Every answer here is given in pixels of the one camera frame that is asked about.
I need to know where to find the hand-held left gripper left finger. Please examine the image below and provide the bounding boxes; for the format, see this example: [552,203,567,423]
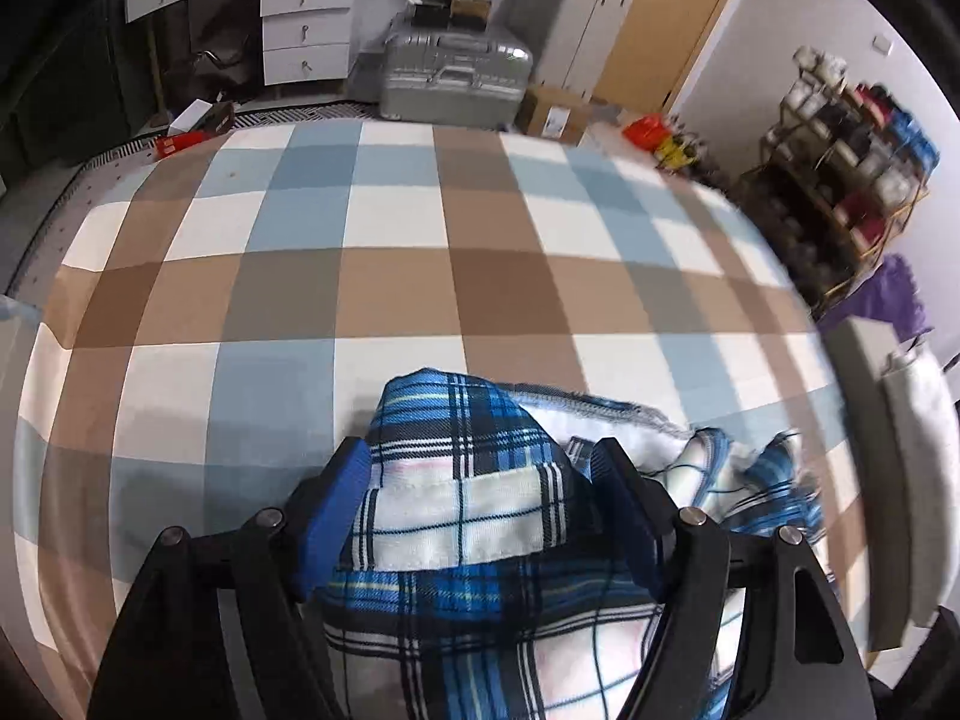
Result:
[86,435,374,720]

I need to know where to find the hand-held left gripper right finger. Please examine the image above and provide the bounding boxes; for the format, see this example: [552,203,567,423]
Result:
[589,436,878,720]

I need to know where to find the blue plaid shirt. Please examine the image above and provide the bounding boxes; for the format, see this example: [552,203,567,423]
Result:
[322,367,833,720]

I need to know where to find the checkered blanket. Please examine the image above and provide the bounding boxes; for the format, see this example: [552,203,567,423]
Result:
[11,120,875,720]

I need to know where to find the white pillow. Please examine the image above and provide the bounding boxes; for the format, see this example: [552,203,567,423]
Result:
[877,341,960,631]

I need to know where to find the purple bag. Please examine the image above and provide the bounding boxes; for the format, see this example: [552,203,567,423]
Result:
[817,253,935,346]

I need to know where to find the pile of loose shoes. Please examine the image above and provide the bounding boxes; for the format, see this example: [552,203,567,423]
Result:
[652,116,732,188]

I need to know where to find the orange plastic bag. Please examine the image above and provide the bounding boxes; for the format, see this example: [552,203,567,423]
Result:
[622,112,672,151]

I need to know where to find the red shoe box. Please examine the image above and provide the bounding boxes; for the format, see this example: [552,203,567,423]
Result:
[154,99,235,158]

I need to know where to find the taped cardboard box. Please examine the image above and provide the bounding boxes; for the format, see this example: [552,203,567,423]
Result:
[516,82,601,147]

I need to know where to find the shoe rack with shoes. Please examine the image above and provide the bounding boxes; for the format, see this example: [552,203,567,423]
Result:
[780,45,942,241]

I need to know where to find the silver suitcase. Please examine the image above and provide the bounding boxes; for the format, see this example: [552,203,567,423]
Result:
[379,11,535,132]

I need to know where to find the white desk with drawers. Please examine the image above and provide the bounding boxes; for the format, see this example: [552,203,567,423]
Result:
[124,0,372,87]

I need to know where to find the wooden door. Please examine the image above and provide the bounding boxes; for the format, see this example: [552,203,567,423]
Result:
[592,0,755,117]

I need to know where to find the black wardrobe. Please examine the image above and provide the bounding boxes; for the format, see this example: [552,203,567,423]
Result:
[0,0,162,158]

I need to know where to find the white cabinet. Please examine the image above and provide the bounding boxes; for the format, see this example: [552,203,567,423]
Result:
[499,0,638,95]

